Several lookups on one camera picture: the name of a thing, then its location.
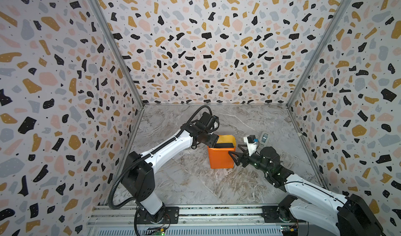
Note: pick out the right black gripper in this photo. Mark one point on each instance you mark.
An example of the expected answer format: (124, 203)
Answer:
(242, 156)

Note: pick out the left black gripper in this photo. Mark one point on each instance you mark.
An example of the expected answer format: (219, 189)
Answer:
(213, 140)

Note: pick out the dark blue gift box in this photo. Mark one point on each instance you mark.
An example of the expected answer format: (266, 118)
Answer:
(224, 145)

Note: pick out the white tape dispenser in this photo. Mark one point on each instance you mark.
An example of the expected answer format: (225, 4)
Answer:
(264, 138)

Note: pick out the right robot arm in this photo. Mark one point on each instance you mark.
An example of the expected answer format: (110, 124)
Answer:
(339, 214)

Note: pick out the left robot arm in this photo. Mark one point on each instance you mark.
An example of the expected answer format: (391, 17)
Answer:
(138, 175)

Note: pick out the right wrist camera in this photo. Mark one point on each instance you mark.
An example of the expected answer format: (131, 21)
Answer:
(252, 144)

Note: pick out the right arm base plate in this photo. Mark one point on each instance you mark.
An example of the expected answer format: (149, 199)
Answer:
(279, 214)

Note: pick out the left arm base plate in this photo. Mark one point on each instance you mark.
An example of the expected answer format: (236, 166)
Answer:
(167, 215)

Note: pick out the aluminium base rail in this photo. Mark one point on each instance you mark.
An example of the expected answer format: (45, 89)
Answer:
(201, 220)

